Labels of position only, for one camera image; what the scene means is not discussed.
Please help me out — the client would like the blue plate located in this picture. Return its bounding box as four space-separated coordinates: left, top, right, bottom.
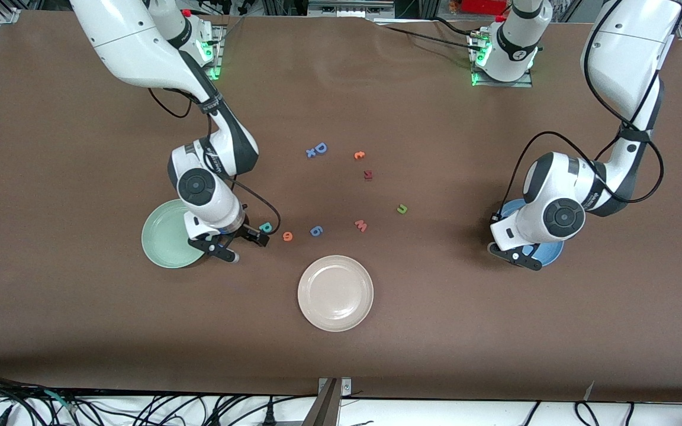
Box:
498 198 565 268

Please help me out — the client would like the mint green plate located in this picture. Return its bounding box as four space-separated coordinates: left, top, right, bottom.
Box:
141 199 205 269

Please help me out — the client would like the beige plate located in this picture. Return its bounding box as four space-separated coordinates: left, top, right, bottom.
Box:
297 254 375 333

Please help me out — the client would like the brown table cover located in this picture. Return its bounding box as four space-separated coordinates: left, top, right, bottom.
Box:
0 11 682 404

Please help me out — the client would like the red box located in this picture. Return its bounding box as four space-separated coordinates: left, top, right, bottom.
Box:
459 0 509 15

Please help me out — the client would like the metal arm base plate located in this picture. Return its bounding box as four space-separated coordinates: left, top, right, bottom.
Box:
196 25 224 80
470 33 534 88

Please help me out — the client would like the silver metal bracket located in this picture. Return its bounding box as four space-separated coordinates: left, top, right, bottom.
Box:
319 377 352 397

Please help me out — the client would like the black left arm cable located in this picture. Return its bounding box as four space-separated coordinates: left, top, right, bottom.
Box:
495 0 665 220

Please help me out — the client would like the grey metal post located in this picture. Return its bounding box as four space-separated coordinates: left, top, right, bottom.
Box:
303 379 342 426

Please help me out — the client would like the black cable on table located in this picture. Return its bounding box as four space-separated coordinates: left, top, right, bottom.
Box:
374 17 490 51

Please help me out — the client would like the black looped floor cable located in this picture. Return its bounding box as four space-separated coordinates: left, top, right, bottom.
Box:
575 401 601 426

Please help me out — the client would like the teal floor cable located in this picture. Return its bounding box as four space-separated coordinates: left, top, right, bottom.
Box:
44 389 80 415

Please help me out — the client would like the silver aluminium frame beam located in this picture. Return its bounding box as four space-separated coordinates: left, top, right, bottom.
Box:
307 0 396 18

